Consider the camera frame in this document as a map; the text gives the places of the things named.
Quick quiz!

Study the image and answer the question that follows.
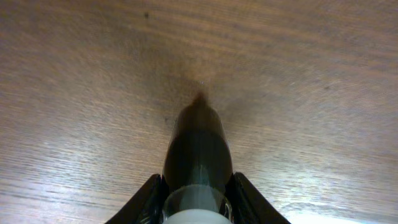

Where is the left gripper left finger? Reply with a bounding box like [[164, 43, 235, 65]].
[[106, 174, 169, 224]]

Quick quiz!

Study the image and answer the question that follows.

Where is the dark bottle white cap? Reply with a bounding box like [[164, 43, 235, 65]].
[[162, 93, 234, 223]]

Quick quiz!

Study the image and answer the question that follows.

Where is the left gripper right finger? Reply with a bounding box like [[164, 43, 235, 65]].
[[226, 172, 290, 224]]

